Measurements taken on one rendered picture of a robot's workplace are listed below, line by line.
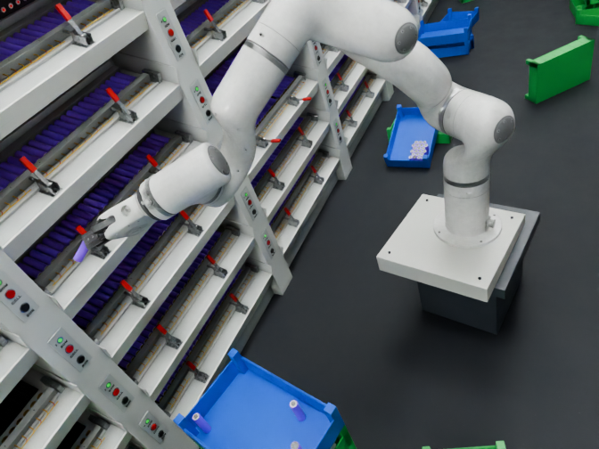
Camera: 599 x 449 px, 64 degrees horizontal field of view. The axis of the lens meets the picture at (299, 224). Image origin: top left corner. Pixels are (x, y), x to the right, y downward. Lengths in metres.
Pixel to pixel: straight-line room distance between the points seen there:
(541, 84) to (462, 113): 1.38
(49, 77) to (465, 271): 1.08
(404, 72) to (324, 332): 0.98
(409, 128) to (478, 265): 1.16
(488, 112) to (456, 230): 0.39
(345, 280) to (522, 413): 0.74
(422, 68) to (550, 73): 1.56
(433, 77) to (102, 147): 0.75
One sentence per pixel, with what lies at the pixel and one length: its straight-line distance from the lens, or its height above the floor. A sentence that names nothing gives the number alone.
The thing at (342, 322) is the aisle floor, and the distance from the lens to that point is 1.71.
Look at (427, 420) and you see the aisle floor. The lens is 1.50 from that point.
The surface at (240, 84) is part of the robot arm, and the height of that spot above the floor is 1.04.
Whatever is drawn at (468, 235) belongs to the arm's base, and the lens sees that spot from 1.43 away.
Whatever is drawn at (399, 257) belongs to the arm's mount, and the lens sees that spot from 1.39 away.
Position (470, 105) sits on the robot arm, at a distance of 1.20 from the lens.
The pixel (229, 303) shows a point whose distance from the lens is 1.69.
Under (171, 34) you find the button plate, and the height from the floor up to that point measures 1.02.
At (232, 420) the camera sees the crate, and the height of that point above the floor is 0.40.
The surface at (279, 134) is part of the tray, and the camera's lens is 1.75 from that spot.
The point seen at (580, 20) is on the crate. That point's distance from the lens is 3.31.
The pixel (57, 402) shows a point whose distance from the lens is 1.27.
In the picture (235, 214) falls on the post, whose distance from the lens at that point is 1.60.
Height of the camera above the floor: 1.36
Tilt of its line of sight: 40 degrees down
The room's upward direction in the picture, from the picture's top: 21 degrees counter-clockwise
